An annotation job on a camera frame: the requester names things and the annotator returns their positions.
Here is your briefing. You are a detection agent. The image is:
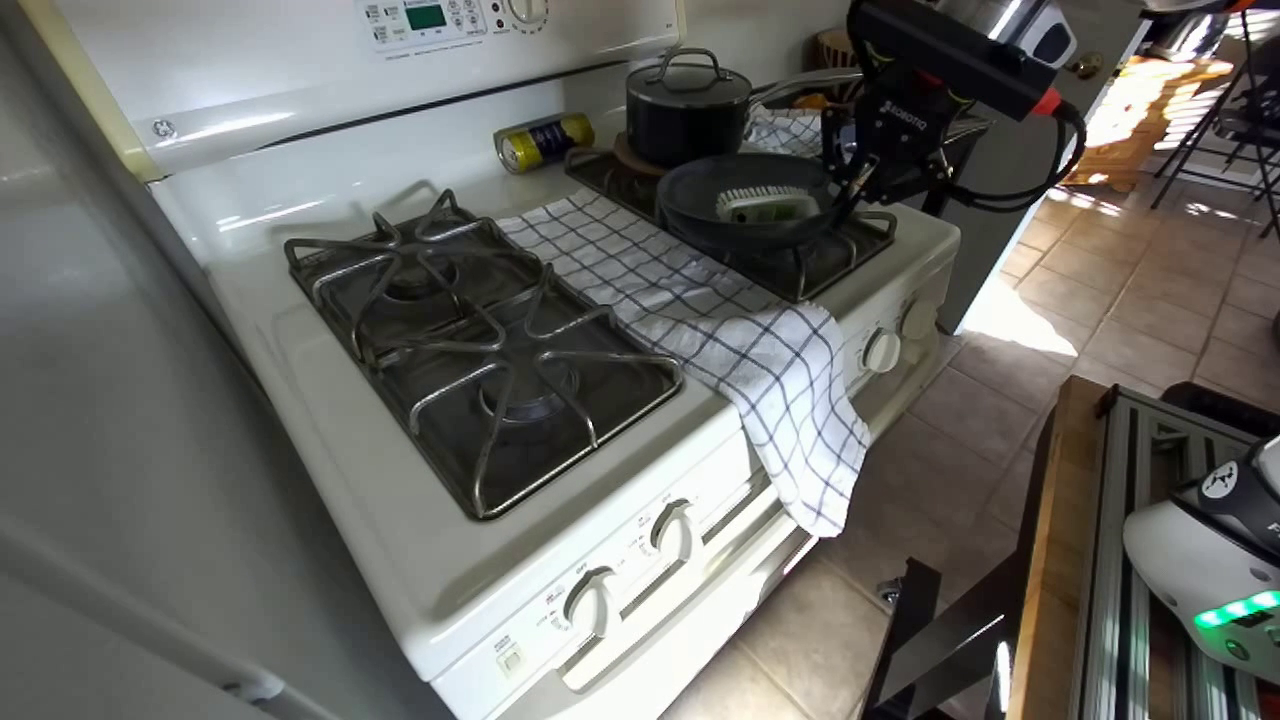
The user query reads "gray frying pan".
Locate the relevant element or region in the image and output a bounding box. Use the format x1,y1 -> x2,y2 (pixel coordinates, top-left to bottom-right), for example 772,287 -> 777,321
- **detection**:
656,151 -> 857,246

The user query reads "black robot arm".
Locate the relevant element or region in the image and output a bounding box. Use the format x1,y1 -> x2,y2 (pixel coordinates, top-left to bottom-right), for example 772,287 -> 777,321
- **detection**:
842,0 -> 1089,212

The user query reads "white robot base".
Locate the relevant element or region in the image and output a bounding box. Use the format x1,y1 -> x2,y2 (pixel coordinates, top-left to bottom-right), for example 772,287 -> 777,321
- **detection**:
1124,437 -> 1280,684

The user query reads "white gas stove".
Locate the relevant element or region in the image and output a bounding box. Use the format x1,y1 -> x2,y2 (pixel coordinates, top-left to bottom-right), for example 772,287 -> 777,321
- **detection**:
9,0 -> 956,720

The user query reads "left black burner grate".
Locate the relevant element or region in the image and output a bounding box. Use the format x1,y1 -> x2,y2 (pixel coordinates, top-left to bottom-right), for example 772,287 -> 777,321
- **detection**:
285,191 -> 680,520

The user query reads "white blue checkered towel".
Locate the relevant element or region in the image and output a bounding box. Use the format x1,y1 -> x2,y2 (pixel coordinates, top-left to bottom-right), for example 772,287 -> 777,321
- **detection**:
501,191 -> 872,540

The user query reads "green white sponge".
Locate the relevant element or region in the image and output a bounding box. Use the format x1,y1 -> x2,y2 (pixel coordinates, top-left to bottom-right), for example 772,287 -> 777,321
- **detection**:
716,185 -> 819,227

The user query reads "wooden trivet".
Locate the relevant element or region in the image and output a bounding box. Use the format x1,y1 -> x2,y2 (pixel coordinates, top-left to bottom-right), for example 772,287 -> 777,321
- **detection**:
612,130 -> 668,179

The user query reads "yellow spray can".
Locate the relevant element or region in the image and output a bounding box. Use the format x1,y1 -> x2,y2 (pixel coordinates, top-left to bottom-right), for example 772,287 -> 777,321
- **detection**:
494,111 -> 598,172

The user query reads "black lidded pot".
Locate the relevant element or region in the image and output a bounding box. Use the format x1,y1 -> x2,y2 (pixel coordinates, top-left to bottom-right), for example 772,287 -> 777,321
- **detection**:
627,49 -> 754,167

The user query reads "wooden aluminium robot cart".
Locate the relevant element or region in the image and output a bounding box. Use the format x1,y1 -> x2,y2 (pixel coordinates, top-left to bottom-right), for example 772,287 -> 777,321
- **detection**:
857,376 -> 1280,720

